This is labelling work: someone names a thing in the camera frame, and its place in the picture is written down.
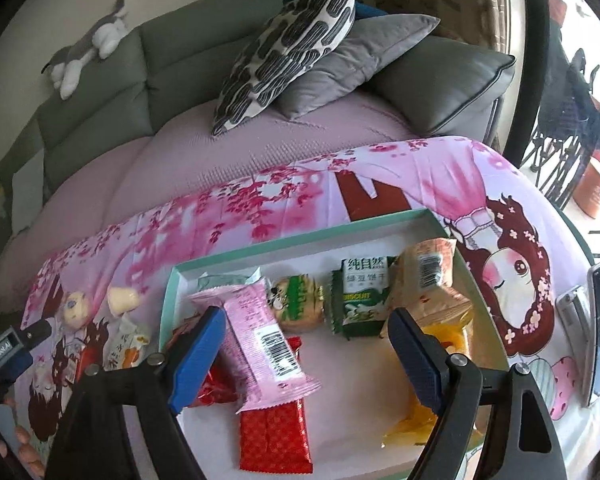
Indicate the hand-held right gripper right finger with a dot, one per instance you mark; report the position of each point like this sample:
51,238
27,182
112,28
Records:
415,355

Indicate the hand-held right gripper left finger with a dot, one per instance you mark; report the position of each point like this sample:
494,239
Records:
200,355

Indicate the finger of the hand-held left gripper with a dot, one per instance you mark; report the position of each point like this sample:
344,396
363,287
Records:
37,332

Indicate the small red packet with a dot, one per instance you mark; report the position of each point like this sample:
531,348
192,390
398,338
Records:
215,387

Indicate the yellow bread packet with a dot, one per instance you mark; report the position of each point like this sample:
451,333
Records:
450,337

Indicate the pink snack packet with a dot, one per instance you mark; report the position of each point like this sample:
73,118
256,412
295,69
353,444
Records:
260,340

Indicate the white tray with teal rim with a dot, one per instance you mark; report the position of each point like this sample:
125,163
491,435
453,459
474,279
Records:
350,385

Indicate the dark green biscuit packet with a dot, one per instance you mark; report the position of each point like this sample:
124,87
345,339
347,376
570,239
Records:
362,300

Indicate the pale green and white packet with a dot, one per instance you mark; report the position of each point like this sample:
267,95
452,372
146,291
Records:
225,280

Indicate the orange and white packet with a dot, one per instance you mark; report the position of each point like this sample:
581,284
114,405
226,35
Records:
430,275

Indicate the large red patterned packet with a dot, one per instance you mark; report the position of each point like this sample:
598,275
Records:
275,435

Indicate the round cookie packet green label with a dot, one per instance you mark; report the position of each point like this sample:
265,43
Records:
300,305

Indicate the clear packet with round bun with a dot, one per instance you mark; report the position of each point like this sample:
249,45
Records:
75,307

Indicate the white packet with orange print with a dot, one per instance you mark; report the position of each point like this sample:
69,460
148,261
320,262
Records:
127,350

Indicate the pale yellow jelly cup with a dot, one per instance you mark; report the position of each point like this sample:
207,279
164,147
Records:
122,300

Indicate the silver device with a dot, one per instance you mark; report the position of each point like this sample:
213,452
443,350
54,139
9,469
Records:
572,305

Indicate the pink printed blanket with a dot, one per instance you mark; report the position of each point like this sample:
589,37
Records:
280,200

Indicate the orange pot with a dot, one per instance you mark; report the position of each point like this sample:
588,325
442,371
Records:
592,187

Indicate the grey green sofa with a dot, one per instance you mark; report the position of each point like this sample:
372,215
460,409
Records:
180,70

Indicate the black metal chair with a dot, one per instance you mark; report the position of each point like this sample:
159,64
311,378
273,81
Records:
570,105

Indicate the grey pillow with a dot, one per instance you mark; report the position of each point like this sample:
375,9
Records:
350,60

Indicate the grey and white plush toy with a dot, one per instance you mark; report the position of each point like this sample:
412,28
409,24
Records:
105,35

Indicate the black and white patterned pillow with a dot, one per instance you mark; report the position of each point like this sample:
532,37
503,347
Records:
290,45

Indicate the beige patterned curtain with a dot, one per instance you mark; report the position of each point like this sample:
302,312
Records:
440,0

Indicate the black door frame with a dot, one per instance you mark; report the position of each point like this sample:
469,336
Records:
530,60

